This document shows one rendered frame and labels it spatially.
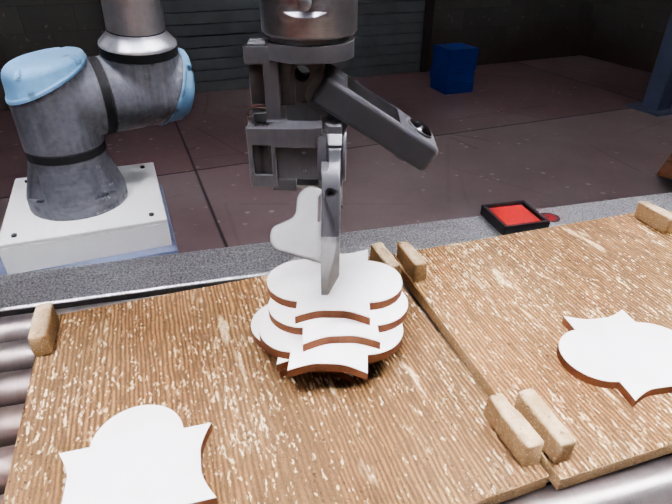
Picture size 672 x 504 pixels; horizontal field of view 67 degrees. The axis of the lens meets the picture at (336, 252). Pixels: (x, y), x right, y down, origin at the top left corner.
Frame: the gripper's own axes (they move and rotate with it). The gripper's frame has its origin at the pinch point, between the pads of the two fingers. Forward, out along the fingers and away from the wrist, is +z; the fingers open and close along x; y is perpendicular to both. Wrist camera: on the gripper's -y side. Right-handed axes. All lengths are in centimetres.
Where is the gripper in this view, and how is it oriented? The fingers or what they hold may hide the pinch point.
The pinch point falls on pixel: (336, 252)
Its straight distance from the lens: 51.1
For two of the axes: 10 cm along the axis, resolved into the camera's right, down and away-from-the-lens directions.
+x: -0.3, 5.3, -8.5
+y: -10.0, -0.2, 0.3
